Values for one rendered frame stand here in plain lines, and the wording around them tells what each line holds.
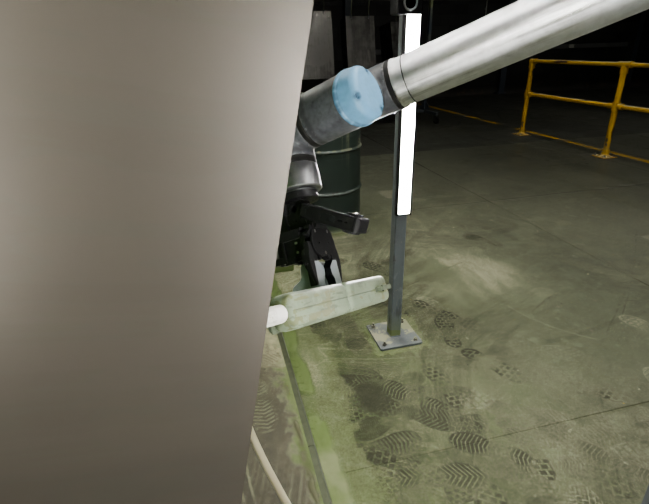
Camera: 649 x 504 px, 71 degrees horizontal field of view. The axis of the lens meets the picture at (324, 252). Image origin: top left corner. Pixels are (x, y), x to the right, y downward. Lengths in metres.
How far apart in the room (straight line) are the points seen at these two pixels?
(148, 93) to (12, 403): 0.19
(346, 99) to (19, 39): 0.54
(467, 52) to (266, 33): 0.59
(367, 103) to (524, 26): 0.26
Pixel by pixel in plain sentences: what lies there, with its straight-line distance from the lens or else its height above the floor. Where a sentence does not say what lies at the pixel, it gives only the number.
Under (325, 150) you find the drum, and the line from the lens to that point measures 3.06.
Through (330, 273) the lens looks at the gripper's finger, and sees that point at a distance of 0.77.
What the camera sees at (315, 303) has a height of 0.92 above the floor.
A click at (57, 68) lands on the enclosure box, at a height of 1.23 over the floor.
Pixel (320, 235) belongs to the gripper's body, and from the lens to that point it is 0.76.
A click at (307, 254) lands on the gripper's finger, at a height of 0.93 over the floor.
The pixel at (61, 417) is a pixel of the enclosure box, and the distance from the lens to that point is 0.33.
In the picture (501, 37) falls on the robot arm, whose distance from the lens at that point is 0.81.
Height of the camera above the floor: 1.24
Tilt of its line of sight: 24 degrees down
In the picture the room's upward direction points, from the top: 2 degrees counter-clockwise
